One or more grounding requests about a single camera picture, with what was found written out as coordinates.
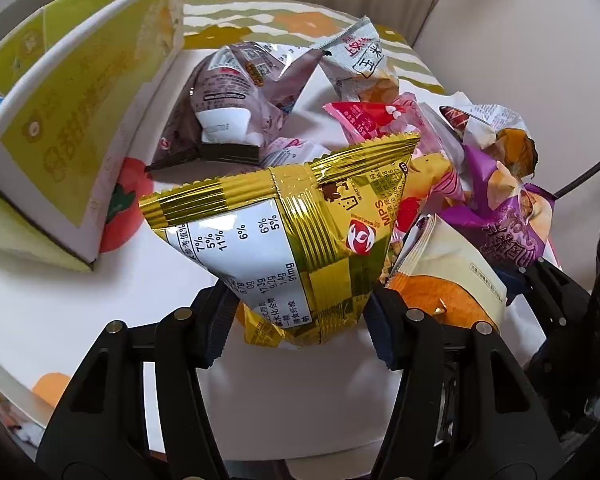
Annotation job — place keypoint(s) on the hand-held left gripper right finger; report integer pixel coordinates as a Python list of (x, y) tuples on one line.
[(380, 332)]

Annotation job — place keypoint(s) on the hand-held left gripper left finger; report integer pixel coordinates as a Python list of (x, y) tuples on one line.
[(217, 330)]

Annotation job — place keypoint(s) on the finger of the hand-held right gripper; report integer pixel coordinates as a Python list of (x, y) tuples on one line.
[(555, 295)]

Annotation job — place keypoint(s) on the purple snack packet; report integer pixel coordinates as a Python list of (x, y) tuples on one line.
[(490, 200)]

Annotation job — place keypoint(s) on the gold snack packet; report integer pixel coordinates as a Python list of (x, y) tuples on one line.
[(300, 240)]

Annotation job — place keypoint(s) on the yellow pink striped snack packet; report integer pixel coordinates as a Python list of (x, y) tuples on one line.
[(430, 175)]

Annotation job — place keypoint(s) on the grey lilac snack packet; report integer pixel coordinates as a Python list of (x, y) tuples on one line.
[(230, 90)]

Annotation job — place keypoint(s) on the green white cardboard box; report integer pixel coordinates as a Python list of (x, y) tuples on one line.
[(70, 125)]

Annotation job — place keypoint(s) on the printed flower fruit blanket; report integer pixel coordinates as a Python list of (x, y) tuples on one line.
[(130, 305)]

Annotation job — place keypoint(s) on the cream bread packet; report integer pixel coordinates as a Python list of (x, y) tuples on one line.
[(455, 260)]

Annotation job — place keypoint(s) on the brown white snack packet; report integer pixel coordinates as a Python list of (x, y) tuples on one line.
[(485, 120)]

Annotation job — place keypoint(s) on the pale pink white packet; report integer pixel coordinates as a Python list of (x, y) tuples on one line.
[(295, 150)]

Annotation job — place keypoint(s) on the white corn snack packet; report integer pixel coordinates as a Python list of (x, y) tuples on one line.
[(365, 65)]

